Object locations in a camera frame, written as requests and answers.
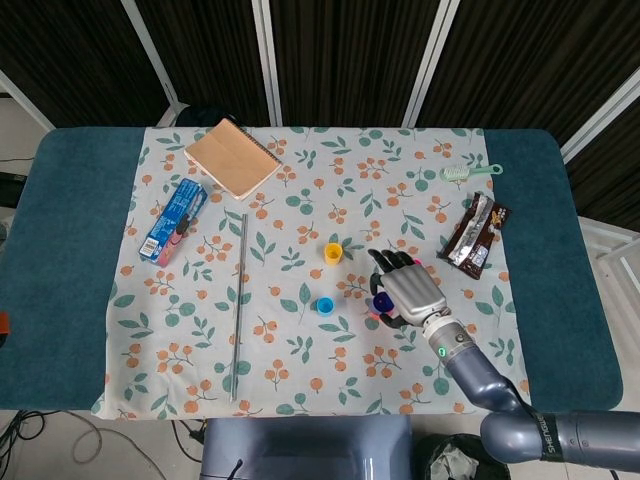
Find brown spiral notebook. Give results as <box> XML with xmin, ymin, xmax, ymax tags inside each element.
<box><xmin>183</xmin><ymin>117</ymin><xmax>284</xmax><ymax>202</ymax></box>

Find black power plug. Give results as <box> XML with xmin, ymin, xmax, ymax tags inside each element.
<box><xmin>172</xmin><ymin>418</ymin><xmax>207</xmax><ymax>446</ymax></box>

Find metal rod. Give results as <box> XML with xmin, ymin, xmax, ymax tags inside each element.
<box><xmin>228</xmin><ymin>213</ymin><xmax>250</xmax><ymax>403</ymax></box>

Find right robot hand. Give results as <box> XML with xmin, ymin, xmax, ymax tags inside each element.
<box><xmin>368</xmin><ymin>248</ymin><xmax>448</xmax><ymax>329</ymax></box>

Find green brush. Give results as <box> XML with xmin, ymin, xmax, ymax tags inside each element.
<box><xmin>439</xmin><ymin>163</ymin><xmax>504</xmax><ymax>183</ymax></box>

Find blue toothpaste box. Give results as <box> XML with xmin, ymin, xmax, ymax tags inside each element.
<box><xmin>138</xmin><ymin>178</ymin><xmax>210</xmax><ymax>267</ymax></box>

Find beige floor cable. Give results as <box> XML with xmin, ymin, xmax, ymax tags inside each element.
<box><xmin>72</xmin><ymin>418</ymin><xmax>174</xmax><ymax>480</ymax></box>

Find black floor cables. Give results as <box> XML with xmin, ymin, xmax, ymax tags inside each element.
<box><xmin>0</xmin><ymin>408</ymin><xmax>49</xmax><ymax>480</ymax></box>

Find white partition post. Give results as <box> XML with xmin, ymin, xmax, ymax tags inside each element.
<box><xmin>402</xmin><ymin>0</ymin><xmax>460</xmax><ymax>129</ymax></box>
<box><xmin>252</xmin><ymin>0</ymin><xmax>282</xmax><ymax>126</ymax></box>
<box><xmin>559</xmin><ymin>69</ymin><xmax>640</xmax><ymax>164</ymax></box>
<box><xmin>0</xmin><ymin>69</ymin><xmax>56</xmax><ymax>132</ymax></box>
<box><xmin>122</xmin><ymin>0</ymin><xmax>182</xmax><ymax>107</ymax></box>

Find black bag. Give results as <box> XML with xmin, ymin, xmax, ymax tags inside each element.
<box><xmin>174</xmin><ymin>103</ymin><xmax>241</xmax><ymax>129</ymax></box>

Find brown snack packet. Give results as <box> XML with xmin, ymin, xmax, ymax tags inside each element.
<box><xmin>438</xmin><ymin>191</ymin><xmax>513</xmax><ymax>280</ymax></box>

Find floral tablecloth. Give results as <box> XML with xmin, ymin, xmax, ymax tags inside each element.
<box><xmin>91</xmin><ymin>125</ymin><xmax>532</xmax><ymax>420</ymax></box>

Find black trash bin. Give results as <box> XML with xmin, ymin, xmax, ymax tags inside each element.
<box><xmin>414</xmin><ymin>432</ymin><xmax>511</xmax><ymax>480</ymax></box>

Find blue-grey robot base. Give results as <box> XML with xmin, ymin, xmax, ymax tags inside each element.
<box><xmin>199</xmin><ymin>415</ymin><xmax>416</xmax><ymax>480</ymax></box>

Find teal table cover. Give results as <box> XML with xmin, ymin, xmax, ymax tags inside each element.
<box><xmin>0</xmin><ymin>127</ymin><xmax>626</xmax><ymax>416</ymax></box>

